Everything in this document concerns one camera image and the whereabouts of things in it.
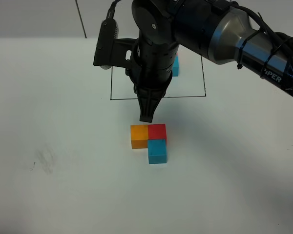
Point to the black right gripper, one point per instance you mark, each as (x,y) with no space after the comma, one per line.
(151,73)

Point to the red cube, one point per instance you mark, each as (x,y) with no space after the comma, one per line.
(157,132)

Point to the orange cube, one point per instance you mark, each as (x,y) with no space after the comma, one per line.
(139,136)

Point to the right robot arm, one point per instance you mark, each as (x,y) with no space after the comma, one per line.
(221,31)

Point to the blue template cube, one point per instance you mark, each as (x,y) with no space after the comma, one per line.
(175,68)

